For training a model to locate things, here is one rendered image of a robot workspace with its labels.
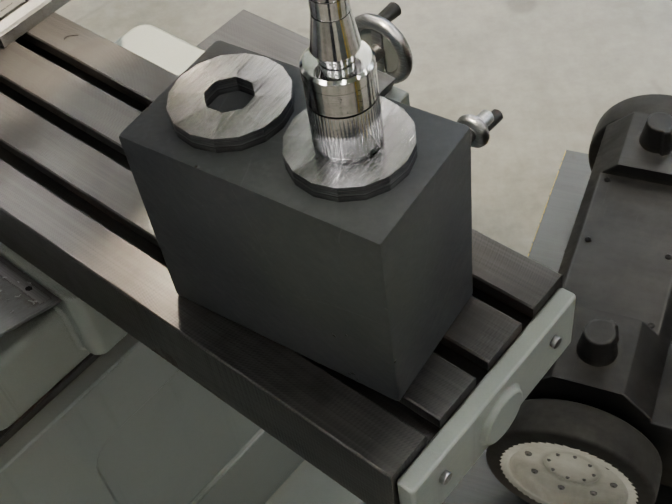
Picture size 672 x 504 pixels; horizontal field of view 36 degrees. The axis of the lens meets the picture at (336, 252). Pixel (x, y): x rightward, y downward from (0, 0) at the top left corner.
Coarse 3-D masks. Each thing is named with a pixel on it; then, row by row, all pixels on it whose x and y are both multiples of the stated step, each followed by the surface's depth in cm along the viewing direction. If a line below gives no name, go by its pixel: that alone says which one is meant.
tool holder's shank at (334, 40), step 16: (320, 0) 58; (336, 0) 58; (320, 16) 59; (336, 16) 59; (352, 16) 60; (320, 32) 60; (336, 32) 60; (352, 32) 60; (320, 48) 61; (336, 48) 60; (352, 48) 61; (336, 64) 62
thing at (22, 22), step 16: (0, 0) 110; (16, 0) 112; (32, 0) 114; (48, 0) 114; (64, 0) 115; (0, 16) 111; (16, 16) 112; (32, 16) 113; (0, 32) 111; (16, 32) 112
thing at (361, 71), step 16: (368, 48) 63; (304, 64) 63; (320, 64) 63; (352, 64) 62; (368, 64) 62; (304, 80) 63; (320, 80) 62; (336, 80) 61; (352, 80) 61; (368, 80) 62
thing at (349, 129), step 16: (320, 96) 62; (336, 96) 62; (352, 96) 62; (368, 96) 63; (320, 112) 64; (336, 112) 63; (352, 112) 63; (368, 112) 64; (320, 128) 65; (336, 128) 64; (352, 128) 64; (368, 128) 65; (320, 144) 66; (336, 144) 65; (352, 144) 65; (368, 144) 66; (336, 160) 66; (352, 160) 66
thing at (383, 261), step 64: (192, 64) 77; (256, 64) 74; (128, 128) 73; (192, 128) 70; (256, 128) 70; (384, 128) 68; (448, 128) 69; (192, 192) 72; (256, 192) 68; (320, 192) 66; (384, 192) 66; (448, 192) 70; (192, 256) 80; (256, 256) 74; (320, 256) 69; (384, 256) 65; (448, 256) 75; (256, 320) 81; (320, 320) 75; (384, 320) 70; (448, 320) 80; (384, 384) 77
